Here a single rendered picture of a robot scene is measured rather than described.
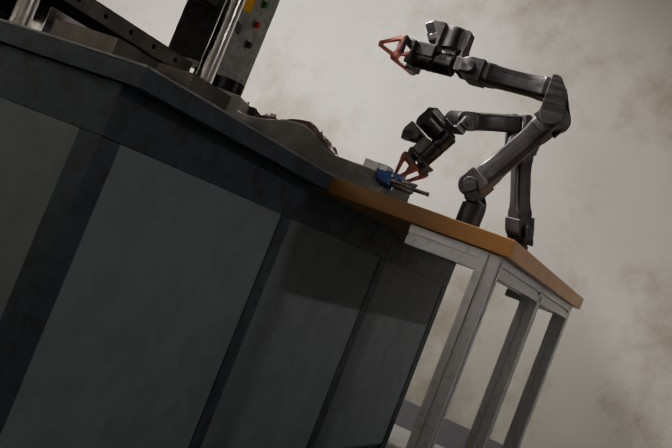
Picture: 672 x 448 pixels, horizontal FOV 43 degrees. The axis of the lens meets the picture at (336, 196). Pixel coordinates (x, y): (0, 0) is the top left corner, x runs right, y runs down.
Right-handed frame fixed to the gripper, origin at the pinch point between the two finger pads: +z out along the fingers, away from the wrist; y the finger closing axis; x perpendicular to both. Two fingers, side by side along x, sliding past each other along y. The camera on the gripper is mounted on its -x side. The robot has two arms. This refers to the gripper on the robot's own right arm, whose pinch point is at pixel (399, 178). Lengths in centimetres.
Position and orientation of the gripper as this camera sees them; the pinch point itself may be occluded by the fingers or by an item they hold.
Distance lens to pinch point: 255.0
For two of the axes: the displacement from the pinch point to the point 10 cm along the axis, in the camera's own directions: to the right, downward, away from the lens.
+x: 5.5, 7.2, -4.2
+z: -7.4, 6.5, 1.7
